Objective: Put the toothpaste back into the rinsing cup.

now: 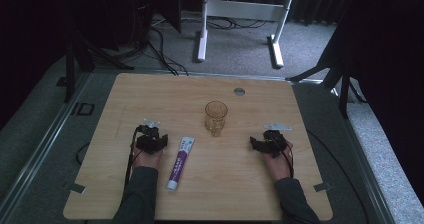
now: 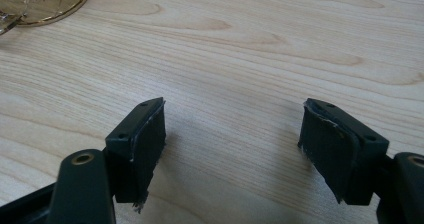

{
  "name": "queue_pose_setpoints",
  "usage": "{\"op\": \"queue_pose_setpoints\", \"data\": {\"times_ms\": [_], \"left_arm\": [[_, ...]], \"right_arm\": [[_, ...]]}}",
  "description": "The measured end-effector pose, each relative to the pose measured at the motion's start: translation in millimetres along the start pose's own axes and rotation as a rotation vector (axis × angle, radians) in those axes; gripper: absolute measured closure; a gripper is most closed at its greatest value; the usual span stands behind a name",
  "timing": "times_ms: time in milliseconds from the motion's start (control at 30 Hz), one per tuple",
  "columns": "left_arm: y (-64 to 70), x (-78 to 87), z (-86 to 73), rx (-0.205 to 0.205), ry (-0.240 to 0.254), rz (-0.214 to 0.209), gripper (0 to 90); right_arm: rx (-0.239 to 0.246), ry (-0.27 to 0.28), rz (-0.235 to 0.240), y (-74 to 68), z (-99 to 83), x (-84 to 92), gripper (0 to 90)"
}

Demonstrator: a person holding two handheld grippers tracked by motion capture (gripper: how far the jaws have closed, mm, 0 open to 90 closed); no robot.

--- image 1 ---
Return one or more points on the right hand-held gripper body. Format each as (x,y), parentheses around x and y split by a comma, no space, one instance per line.
(275,140)

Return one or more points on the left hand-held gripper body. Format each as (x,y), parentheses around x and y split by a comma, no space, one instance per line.
(146,142)

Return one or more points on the white and purple toothpaste tube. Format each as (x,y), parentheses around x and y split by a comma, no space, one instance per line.
(179,162)

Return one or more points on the person's left hand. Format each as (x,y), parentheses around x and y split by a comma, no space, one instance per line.
(146,160)

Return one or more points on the person's right hand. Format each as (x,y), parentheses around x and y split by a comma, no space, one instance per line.
(278,167)

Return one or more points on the round grey table grommet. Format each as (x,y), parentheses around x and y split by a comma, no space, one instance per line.
(239,91)

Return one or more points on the grey tape piece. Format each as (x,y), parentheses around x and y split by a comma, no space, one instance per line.
(322,186)
(74,187)

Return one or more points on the black tripod stand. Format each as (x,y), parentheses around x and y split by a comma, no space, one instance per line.
(343,87)
(69,74)

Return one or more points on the dark computer tower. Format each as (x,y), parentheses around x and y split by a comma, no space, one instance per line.
(142,14)

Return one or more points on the white desk frame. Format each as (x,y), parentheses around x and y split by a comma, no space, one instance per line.
(245,9)

